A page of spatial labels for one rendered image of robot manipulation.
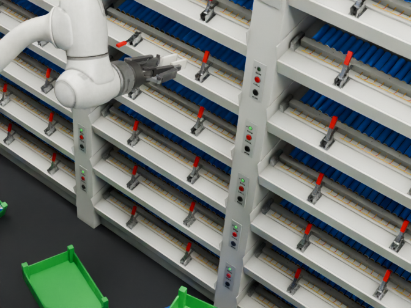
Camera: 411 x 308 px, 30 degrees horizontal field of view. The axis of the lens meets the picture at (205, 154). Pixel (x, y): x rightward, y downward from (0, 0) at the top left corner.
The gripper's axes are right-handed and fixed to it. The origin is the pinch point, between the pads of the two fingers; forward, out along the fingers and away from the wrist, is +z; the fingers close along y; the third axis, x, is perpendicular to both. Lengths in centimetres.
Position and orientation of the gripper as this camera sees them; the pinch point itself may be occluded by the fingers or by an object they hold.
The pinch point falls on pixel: (173, 63)
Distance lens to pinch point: 215.0
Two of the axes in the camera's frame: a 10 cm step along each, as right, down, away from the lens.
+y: 7.6, 4.7, -4.4
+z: 6.0, -2.6, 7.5
